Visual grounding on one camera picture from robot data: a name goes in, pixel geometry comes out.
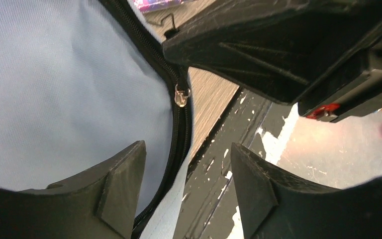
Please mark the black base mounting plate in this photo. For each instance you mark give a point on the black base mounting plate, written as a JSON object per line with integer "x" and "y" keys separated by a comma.
{"x": 209, "y": 204}

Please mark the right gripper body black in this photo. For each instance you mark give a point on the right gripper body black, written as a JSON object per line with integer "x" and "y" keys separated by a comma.
{"x": 354, "y": 87}

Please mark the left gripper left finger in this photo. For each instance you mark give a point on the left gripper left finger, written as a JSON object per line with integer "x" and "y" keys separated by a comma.
{"x": 98, "y": 203}

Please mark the blue fabric backpack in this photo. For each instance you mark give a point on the blue fabric backpack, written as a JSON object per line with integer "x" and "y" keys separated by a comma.
{"x": 81, "y": 80}

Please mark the purple galaxy cover book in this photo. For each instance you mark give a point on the purple galaxy cover book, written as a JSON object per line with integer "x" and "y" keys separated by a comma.
{"x": 154, "y": 5}

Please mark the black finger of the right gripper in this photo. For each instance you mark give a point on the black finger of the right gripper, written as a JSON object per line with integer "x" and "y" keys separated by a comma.
{"x": 279, "y": 49}

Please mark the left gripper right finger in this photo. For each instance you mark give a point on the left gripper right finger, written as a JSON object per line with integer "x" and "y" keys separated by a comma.
{"x": 276, "y": 204}

